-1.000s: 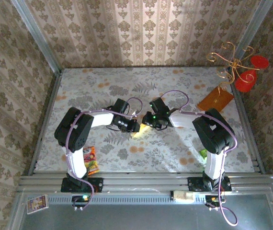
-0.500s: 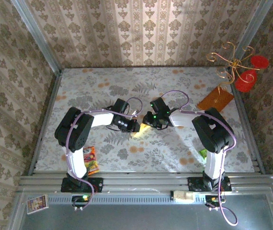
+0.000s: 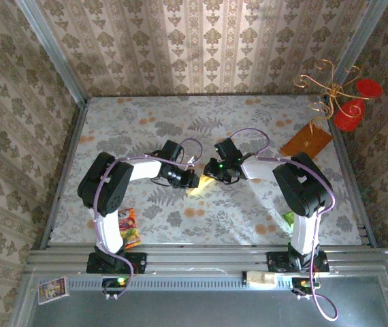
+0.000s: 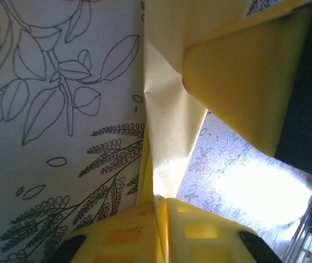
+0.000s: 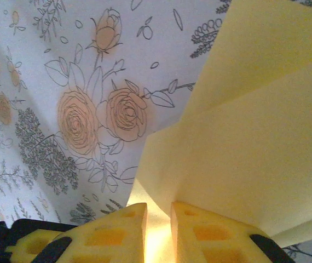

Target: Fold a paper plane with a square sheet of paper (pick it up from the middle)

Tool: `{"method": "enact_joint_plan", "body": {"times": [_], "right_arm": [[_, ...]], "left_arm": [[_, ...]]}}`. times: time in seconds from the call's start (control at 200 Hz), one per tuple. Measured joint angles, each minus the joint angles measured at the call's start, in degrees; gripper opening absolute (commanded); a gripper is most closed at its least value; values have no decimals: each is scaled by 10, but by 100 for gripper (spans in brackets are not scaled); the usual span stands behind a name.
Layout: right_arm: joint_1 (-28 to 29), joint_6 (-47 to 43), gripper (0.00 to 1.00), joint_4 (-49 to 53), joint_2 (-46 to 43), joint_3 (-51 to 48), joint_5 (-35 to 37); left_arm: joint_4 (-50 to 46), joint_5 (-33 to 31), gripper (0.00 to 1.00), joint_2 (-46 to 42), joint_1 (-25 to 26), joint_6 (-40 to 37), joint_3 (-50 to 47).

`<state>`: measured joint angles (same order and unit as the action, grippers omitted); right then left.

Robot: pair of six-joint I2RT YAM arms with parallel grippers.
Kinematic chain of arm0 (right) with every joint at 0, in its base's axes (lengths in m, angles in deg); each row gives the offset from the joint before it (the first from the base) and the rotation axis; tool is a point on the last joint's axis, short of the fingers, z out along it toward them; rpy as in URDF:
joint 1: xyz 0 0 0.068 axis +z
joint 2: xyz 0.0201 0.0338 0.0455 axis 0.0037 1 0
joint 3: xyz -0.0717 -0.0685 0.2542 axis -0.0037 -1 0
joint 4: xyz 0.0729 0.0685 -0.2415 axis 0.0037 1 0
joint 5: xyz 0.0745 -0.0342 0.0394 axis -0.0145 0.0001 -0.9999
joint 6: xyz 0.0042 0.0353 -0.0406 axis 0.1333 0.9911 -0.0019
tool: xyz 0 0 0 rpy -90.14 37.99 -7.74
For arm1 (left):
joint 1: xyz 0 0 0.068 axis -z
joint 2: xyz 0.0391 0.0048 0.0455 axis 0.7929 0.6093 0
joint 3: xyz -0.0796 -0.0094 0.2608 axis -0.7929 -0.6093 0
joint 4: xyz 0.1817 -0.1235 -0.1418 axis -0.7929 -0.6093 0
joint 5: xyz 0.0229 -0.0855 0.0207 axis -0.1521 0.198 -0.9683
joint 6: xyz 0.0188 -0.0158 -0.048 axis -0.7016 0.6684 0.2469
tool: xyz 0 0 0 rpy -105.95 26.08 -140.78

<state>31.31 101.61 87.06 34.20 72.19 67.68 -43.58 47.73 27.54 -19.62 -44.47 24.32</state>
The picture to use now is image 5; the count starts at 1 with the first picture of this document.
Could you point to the floral patterned table mat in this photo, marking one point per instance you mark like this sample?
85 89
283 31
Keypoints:
63 82

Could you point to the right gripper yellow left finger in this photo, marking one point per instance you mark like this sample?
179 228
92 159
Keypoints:
104 241

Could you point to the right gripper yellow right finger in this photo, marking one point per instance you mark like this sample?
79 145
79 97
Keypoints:
213 241

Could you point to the yellow paper sheet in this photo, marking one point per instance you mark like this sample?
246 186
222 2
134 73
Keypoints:
254 137

